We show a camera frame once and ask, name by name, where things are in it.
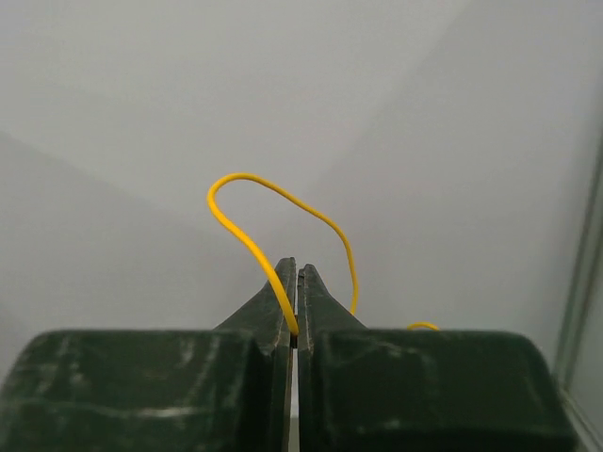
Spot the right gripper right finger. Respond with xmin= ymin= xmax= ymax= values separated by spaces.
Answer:
xmin=298 ymin=265 xmax=578 ymax=452

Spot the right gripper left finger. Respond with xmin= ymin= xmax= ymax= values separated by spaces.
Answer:
xmin=1 ymin=285 xmax=293 ymax=451

